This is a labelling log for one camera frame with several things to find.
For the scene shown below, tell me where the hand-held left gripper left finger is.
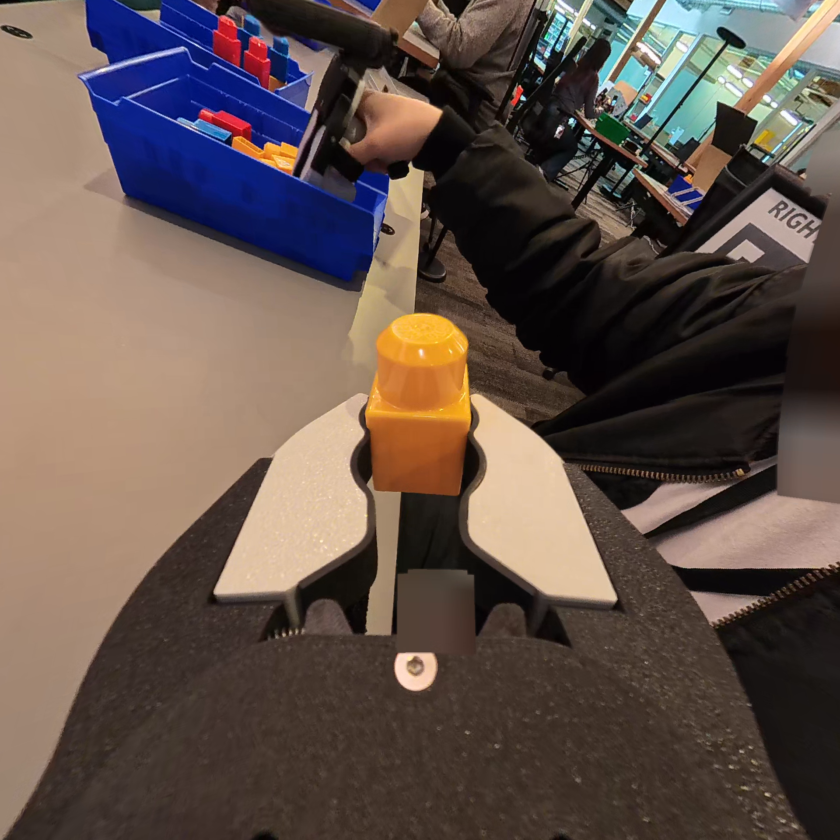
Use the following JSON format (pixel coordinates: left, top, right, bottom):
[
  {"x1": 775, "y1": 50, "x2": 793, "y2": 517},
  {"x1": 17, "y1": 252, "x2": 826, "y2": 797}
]
[{"x1": 213, "y1": 394, "x2": 382, "y2": 627}]

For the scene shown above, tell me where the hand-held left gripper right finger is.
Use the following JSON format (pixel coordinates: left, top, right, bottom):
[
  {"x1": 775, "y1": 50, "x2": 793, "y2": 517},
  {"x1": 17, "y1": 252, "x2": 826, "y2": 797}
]
[{"x1": 453, "y1": 394, "x2": 619, "y2": 627}]

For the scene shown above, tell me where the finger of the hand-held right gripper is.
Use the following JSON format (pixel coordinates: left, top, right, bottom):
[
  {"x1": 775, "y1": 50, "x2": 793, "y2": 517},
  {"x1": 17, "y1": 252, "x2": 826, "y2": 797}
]
[
  {"x1": 303, "y1": 169, "x2": 359, "y2": 203},
  {"x1": 293, "y1": 117, "x2": 329, "y2": 181}
]

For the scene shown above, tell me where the blue plastic bin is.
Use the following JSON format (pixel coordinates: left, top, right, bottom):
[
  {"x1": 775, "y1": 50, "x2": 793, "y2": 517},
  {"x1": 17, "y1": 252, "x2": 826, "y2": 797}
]
[
  {"x1": 85, "y1": 0, "x2": 315, "y2": 109},
  {"x1": 79, "y1": 47, "x2": 389, "y2": 283}
]

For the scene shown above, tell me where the yellow plastic block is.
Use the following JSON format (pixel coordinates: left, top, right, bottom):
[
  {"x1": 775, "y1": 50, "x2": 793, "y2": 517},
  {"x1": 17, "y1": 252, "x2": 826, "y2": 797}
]
[{"x1": 365, "y1": 314, "x2": 473, "y2": 496}]

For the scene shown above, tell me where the person's right forearm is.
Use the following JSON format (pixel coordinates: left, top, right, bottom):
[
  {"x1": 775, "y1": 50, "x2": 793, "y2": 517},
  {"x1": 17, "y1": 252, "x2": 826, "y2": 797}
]
[{"x1": 413, "y1": 105, "x2": 809, "y2": 398}]

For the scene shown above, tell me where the group of yellow blocks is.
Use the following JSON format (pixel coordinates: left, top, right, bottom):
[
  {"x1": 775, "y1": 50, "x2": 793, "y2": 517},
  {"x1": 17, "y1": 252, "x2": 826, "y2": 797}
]
[{"x1": 231, "y1": 136, "x2": 301, "y2": 176}]

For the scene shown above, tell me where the person's right hand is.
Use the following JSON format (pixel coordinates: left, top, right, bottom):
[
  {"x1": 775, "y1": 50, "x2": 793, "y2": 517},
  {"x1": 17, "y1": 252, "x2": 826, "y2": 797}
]
[{"x1": 344, "y1": 92, "x2": 445, "y2": 175}]

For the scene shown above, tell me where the tan document board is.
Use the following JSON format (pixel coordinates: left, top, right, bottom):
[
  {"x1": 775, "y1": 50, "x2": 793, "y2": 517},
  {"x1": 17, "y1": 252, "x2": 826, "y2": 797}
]
[
  {"x1": 689, "y1": 141, "x2": 734, "y2": 193},
  {"x1": 371, "y1": 0, "x2": 427, "y2": 32}
]

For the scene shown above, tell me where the person's black jacket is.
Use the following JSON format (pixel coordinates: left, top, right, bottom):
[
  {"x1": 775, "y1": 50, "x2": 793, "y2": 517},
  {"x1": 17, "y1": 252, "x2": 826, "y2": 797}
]
[{"x1": 535, "y1": 262, "x2": 840, "y2": 840}]

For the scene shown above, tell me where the person's white garment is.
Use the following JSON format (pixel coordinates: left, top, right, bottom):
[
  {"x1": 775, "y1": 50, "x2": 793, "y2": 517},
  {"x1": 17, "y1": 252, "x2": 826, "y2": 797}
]
[{"x1": 620, "y1": 459, "x2": 840, "y2": 621}]

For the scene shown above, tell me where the black white marker sign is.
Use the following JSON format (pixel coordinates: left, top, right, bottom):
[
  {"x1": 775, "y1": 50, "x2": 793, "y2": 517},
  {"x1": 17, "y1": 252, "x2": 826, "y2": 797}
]
[{"x1": 696, "y1": 187, "x2": 824, "y2": 270}]

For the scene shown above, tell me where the black board panel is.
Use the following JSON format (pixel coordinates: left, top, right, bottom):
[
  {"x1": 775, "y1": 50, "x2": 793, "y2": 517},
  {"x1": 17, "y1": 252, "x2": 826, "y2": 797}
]
[{"x1": 712, "y1": 101, "x2": 759, "y2": 156}]

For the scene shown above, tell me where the slanted wooden beam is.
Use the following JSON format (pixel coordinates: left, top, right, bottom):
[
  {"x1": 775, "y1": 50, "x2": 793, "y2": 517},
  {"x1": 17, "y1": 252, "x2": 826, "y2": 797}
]
[{"x1": 735, "y1": 0, "x2": 840, "y2": 112}]

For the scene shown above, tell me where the black strap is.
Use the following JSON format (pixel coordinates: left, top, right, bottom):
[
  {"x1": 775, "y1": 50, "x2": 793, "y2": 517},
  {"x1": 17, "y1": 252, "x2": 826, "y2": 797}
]
[{"x1": 646, "y1": 466, "x2": 840, "y2": 595}]

